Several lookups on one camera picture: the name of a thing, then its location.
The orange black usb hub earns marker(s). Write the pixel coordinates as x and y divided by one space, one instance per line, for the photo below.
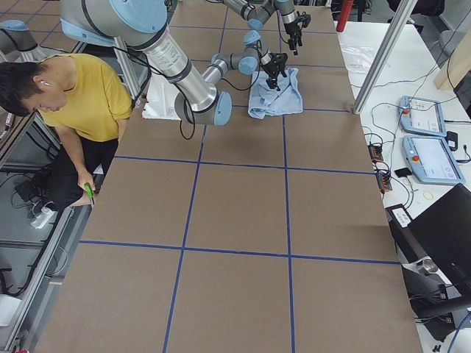
383 178
375 152

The aluminium frame post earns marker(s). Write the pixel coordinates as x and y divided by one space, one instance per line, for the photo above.
392 35

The upper blue teach pendant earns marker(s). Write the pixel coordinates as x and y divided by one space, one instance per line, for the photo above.
421 116

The person in yellow shirt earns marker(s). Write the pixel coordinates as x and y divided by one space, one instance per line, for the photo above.
82 98

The white power strip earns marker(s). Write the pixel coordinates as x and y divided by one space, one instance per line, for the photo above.
42 218

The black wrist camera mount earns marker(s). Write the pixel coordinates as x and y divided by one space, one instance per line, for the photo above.
303 19

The black monitor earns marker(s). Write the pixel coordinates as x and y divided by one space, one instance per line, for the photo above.
436 246

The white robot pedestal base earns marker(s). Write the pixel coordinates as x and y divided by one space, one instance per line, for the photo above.
160 99

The lower orange black usb hub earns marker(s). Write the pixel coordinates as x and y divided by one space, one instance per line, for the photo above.
383 178

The clear plastic bag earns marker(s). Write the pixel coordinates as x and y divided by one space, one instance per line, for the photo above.
358 58

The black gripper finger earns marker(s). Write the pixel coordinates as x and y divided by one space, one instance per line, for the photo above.
272 83
294 43

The green pink stick tool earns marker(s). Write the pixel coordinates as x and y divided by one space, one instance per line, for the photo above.
90 193

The red fire extinguisher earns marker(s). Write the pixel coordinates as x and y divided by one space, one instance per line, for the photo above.
346 8

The upper orange black usb hub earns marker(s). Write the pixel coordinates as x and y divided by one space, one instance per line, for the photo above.
375 152

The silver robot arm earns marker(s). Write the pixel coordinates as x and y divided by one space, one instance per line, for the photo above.
293 20
143 26

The light blue button-up shirt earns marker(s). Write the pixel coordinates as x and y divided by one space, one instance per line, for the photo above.
265 101

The blue teach pendant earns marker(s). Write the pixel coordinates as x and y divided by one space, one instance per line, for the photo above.
421 116
431 160

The lower blue teach pendant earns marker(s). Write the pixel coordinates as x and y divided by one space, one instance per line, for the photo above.
431 160

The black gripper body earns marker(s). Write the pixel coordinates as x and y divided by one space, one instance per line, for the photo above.
291 29
271 65

